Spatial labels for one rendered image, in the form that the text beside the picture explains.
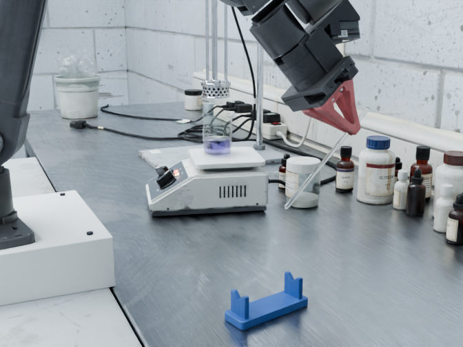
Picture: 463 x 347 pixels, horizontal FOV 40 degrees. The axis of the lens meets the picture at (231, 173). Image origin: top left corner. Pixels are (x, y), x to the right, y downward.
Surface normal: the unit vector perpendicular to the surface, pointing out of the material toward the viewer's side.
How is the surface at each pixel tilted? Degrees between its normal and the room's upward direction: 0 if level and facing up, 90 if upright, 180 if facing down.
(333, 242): 0
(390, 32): 90
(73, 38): 90
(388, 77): 90
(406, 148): 90
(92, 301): 0
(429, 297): 0
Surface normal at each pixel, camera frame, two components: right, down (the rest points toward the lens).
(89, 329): 0.00, -0.97
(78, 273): 0.39, 0.24
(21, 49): 0.19, 0.22
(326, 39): 0.47, -0.04
